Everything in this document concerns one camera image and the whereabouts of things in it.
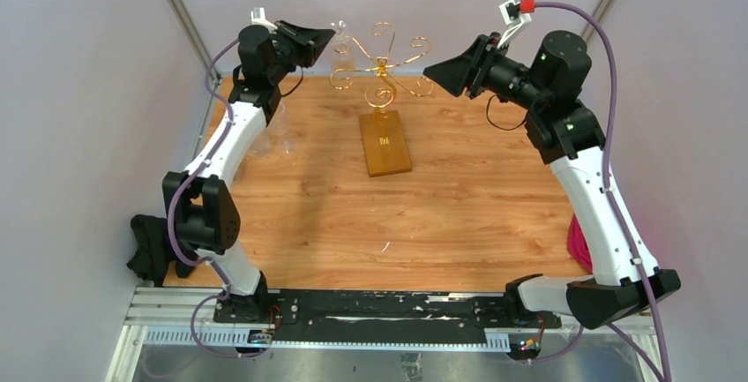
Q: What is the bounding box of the black cloth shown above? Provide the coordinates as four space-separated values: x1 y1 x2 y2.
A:
126 214 194 288

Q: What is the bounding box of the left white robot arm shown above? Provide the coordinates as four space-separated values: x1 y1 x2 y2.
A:
162 20 335 323

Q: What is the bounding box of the ribbed glass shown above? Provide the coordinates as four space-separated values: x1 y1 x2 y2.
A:
231 164 244 186
249 131 273 159

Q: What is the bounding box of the wooden rack base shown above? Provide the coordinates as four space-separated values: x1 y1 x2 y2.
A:
359 110 413 177

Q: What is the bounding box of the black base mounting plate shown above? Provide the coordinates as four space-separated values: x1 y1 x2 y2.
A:
213 288 561 347

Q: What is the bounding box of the pink cloth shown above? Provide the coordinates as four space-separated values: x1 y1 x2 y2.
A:
566 215 593 274

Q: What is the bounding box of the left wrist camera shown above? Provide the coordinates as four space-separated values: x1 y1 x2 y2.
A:
251 7 278 34

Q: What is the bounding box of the wine glass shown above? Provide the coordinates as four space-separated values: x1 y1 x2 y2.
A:
266 101 297 155
329 20 355 81

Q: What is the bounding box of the aluminium frame rail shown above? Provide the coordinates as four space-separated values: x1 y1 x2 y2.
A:
105 285 673 382

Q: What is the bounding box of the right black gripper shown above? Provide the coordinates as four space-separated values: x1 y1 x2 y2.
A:
423 32 549 112

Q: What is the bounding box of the gold wire glass rack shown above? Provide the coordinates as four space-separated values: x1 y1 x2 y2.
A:
329 21 434 112

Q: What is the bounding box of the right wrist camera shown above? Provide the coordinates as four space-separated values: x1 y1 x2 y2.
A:
497 0 535 49

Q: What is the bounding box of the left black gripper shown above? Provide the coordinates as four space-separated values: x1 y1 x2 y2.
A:
266 21 333 85

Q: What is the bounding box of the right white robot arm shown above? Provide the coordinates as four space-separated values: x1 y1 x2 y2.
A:
423 30 682 329

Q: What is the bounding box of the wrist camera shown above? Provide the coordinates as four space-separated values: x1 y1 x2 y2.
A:
251 7 278 34
497 0 535 49

